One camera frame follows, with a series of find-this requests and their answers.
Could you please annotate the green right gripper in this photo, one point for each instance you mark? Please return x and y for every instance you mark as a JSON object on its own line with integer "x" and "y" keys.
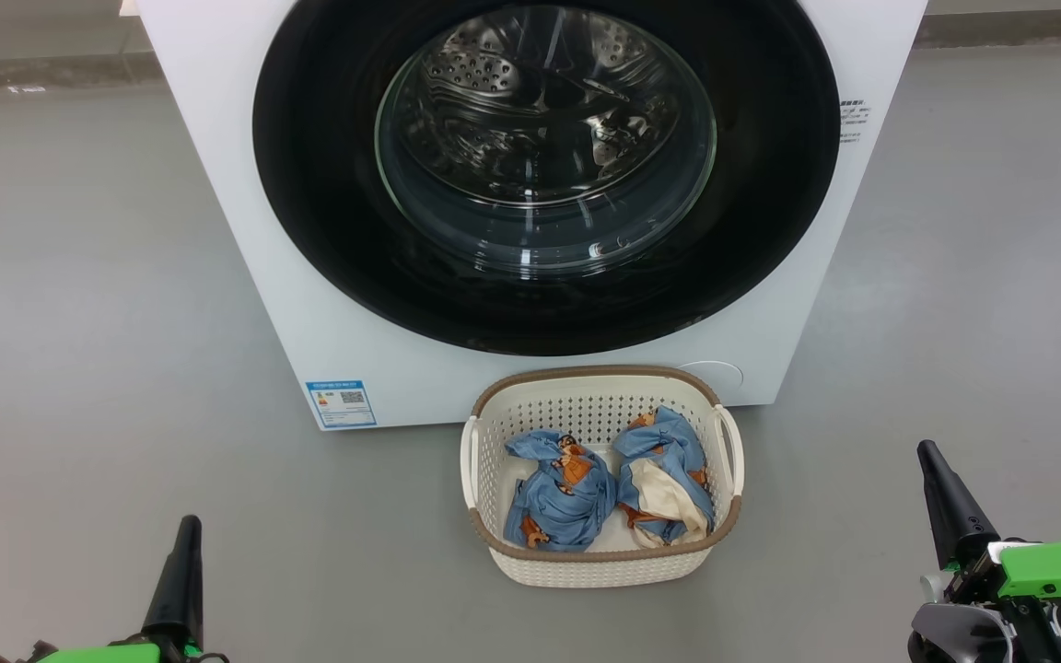
{"x": 1055, "y": 571}

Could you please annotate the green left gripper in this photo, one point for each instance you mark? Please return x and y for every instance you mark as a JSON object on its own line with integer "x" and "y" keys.
{"x": 98, "y": 655}

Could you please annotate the blue garment with cream lining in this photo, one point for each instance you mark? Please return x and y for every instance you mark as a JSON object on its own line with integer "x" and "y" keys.
{"x": 669, "y": 442}

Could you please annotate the blue garment with orange print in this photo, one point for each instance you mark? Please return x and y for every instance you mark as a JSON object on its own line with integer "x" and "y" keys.
{"x": 558, "y": 506}

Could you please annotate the black round glass washer door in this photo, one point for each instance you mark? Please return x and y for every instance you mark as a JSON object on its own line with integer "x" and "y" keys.
{"x": 309, "y": 184}

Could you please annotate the white front-load washing machine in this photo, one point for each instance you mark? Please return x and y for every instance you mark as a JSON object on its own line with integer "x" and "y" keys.
{"x": 245, "y": 276}

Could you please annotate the blue energy label sticker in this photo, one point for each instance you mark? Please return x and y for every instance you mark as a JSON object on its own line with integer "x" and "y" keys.
{"x": 340, "y": 403}

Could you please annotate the round white filter cover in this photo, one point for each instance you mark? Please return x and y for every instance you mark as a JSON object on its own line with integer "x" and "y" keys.
{"x": 726, "y": 373}

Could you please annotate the cream perforated laundry basket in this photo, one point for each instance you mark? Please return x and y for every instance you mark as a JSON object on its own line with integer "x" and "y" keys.
{"x": 586, "y": 405}

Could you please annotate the printed text label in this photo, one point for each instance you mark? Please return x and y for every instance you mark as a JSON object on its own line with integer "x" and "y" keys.
{"x": 853, "y": 115}

